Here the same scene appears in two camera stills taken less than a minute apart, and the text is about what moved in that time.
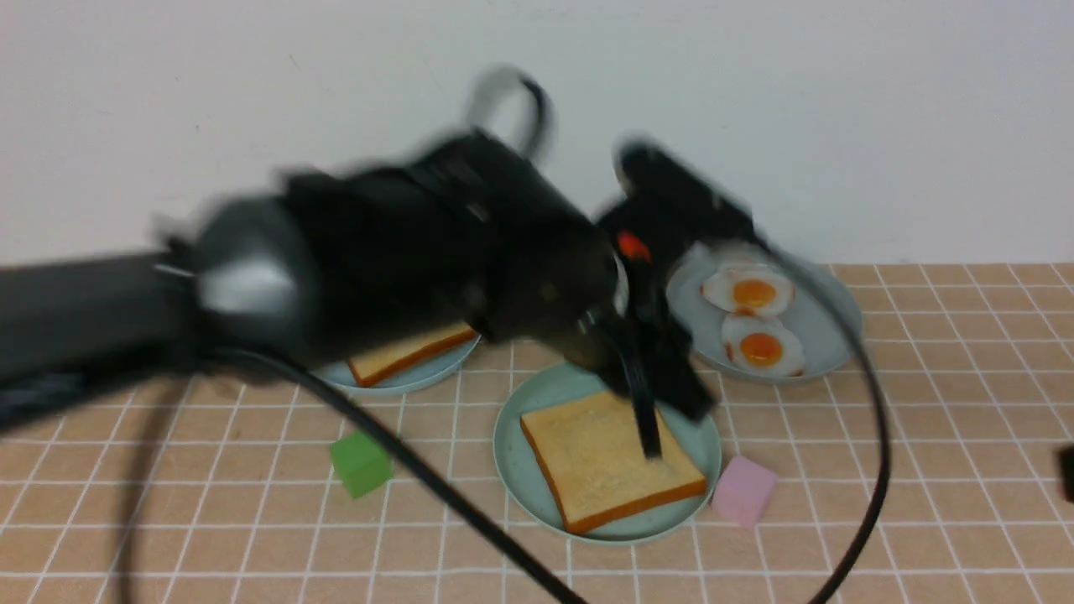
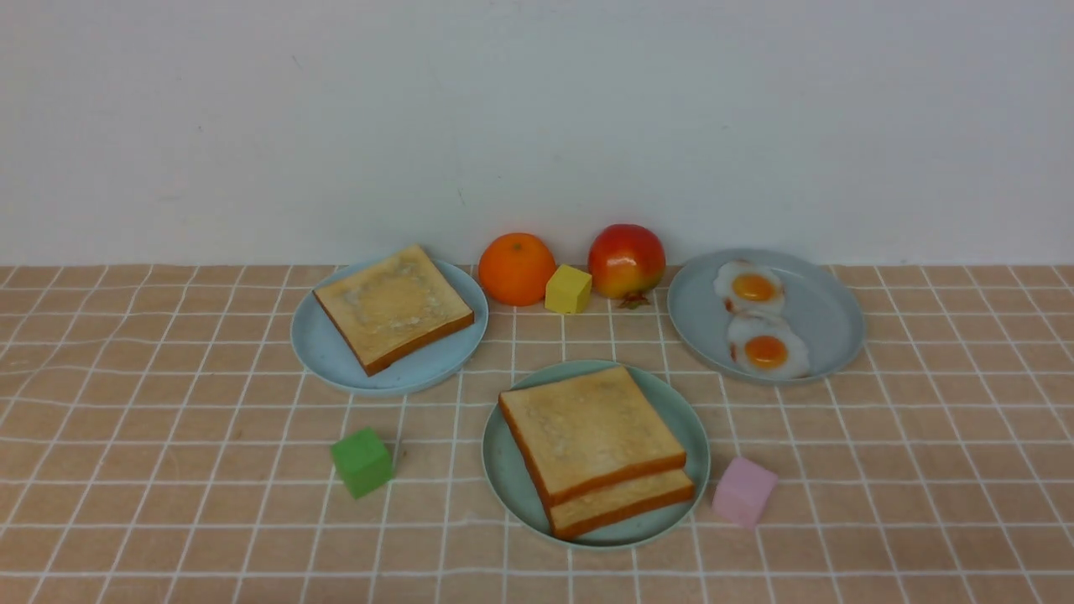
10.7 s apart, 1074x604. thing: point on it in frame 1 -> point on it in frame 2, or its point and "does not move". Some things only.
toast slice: (372, 367) -> (591, 432)
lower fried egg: (763, 345) does not move
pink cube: (743, 492) does not move
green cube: (362, 464) does not move
